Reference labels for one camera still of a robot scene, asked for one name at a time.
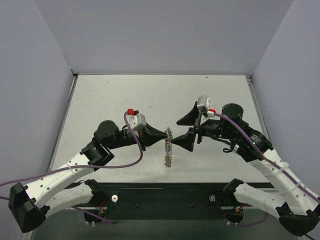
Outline metal ring disc with keyrings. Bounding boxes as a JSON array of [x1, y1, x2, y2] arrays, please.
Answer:
[[164, 127, 173, 168]]

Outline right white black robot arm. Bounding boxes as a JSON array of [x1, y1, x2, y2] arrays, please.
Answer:
[[171, 101, 320, 237]]

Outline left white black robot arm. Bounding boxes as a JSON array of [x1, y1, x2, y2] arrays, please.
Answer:
[[8, 120, 167, 233]]

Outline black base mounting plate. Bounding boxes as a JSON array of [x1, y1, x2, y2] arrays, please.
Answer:
[[72, 182, 254, 221]]

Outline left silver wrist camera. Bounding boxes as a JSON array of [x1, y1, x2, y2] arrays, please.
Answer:
[[127, 113, 147, 132]]

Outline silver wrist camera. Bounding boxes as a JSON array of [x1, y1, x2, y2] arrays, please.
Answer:
[[127, 113, 147, 132], [196, 95, 212, 113]]

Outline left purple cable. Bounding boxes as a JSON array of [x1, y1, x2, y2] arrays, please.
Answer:
[[0, 111, 144, 200]]

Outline purple cable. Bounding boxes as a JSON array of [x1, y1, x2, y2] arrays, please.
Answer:
[[0, 111, 144, 200], [213, 112, 320, 201]]

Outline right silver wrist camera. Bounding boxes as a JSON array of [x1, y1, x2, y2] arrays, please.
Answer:
[[196, 95, 212, 113]]

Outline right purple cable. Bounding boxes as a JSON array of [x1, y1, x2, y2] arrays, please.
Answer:
[[213, 112, 320, 201]]

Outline aluminium frame rail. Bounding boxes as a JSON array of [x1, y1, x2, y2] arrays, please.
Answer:
[[29, 188, 300, 211]]

